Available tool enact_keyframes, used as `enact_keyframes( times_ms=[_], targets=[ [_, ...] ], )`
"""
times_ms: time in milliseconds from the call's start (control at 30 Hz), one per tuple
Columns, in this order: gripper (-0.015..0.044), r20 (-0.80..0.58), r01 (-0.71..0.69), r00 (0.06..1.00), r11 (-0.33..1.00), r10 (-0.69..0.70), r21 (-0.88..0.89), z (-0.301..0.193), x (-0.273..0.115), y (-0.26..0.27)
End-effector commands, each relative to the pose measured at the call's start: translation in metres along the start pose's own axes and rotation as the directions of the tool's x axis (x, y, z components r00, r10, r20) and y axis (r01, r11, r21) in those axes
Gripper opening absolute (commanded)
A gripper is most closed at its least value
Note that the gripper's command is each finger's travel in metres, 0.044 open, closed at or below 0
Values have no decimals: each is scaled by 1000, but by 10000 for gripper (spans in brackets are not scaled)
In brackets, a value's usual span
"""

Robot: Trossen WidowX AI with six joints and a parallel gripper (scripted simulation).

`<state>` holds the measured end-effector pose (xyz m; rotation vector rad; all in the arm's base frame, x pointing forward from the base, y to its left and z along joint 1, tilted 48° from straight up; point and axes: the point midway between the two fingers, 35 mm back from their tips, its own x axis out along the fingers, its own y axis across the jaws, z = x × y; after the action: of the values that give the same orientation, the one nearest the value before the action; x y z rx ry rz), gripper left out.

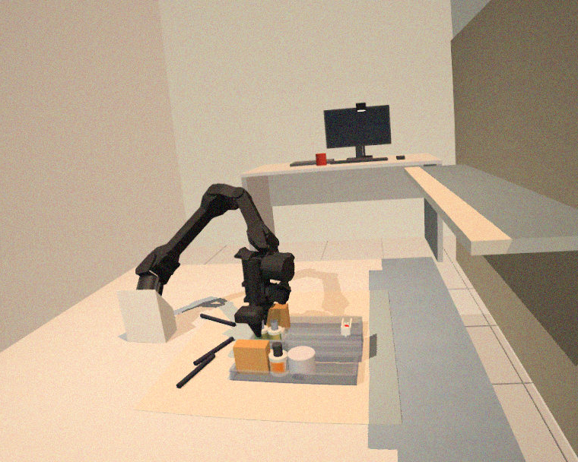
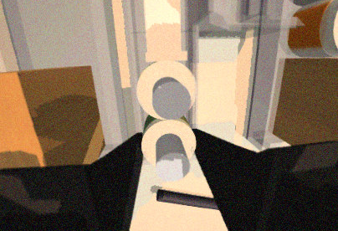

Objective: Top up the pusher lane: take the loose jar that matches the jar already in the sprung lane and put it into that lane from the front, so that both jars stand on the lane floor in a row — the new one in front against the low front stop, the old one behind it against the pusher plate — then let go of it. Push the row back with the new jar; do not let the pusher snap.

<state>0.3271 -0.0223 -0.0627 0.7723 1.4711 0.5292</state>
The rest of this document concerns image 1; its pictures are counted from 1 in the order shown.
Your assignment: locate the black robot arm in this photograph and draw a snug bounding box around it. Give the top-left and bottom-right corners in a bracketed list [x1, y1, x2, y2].
[135, 183, 295, 305]

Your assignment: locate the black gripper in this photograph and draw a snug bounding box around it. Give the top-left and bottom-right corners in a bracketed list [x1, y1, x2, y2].
[234, 277, 274, 337]

